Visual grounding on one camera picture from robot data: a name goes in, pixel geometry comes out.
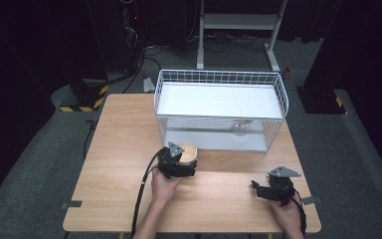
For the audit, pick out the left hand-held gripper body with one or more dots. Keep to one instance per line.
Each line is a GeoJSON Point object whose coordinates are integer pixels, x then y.
{"type": "Point", "coordinates": [170, 162]}

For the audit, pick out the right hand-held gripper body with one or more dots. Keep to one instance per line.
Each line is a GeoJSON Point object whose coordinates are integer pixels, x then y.
{"type": "Point", "coordinates": [280, 187]}

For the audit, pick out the cream ceramic mug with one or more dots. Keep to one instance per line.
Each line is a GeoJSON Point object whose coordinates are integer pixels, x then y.
{"type": "Point", "coordinates": [188, 153]}

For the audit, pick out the clear jar with white lid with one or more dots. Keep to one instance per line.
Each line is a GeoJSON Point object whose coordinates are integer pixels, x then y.
{"type": "Point", "coordinates": [240, 128]}

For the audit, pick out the person's left hand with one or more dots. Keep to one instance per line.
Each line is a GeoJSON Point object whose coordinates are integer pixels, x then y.
{"type": "Point", "coordinates": [164, 189]}

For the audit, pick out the person's right hand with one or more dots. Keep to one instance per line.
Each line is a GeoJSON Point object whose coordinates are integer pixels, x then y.
{"type": "Point", "coordinates": [288, 215]}

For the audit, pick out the grey power adapter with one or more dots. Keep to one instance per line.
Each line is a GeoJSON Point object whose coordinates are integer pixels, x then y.
{"type": "Point", "coordinates": [148, 85]}

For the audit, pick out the black base with hazard stripes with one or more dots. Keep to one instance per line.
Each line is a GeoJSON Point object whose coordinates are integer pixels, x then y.
{"type": "Point", "coordinates": [86, 96]}
{"type": "Point", "coordinates": [323, 101]}

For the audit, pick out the small red object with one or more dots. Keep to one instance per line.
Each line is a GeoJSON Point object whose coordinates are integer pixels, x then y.
{"type": "Point", "coordinates": [287, 71]}

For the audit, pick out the white metal stand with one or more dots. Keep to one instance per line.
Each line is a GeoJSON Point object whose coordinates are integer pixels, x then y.
{"type": "Point", "coordinates": [238, 21]}

